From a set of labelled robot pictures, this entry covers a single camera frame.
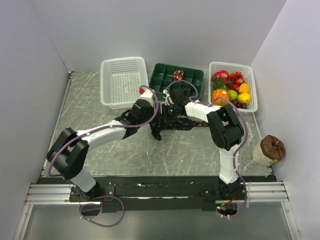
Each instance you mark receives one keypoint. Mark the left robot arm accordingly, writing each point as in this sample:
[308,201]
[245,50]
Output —
[68,153]

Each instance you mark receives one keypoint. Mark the red strawberries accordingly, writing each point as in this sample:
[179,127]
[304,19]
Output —
[236,79]

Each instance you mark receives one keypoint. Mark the white fruit basket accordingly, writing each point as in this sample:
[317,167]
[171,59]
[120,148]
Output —
[249,79]

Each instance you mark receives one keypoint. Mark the yellow lemon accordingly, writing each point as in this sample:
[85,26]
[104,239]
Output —
[243,98]

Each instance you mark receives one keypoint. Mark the orange pineapple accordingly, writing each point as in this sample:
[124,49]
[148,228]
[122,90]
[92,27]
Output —
[219,89]

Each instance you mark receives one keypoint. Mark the dark striped rolled tie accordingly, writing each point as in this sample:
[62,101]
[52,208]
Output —
[186,91]

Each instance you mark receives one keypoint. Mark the white empty plastic basket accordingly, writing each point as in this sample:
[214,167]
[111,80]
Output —
[120,81]

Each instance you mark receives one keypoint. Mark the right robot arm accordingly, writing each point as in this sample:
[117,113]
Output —
[225,128]

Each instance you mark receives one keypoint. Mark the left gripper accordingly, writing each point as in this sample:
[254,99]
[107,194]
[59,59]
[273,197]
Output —
[151,109]

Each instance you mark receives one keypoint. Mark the dark grapes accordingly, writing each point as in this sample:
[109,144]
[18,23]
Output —
[239,105]

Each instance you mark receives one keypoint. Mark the pink dragon fruit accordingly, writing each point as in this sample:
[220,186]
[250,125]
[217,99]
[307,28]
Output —
[223,75]

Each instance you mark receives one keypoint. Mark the green apple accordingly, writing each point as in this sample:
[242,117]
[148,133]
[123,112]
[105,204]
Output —
[233,95]

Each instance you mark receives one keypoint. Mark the green divided organizer tray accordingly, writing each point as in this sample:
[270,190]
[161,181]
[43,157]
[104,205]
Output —
[162,77]

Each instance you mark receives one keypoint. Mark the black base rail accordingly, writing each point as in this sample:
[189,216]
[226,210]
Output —
[156,193]

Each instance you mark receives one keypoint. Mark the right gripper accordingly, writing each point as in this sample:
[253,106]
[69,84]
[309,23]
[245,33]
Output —
[166,118]

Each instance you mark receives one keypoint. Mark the red floral rolled tie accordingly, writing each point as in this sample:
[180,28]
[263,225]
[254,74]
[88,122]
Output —
[177,75]

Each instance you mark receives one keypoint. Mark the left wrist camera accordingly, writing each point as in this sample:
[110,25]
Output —
[147,95]

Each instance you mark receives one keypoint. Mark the brown paper bag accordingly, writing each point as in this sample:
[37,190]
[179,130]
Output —
[269,151]

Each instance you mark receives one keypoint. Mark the black gold floral tie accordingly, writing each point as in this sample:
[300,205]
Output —
[161,123]

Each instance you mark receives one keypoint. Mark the orange fruit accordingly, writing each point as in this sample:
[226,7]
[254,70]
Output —
[244,88]

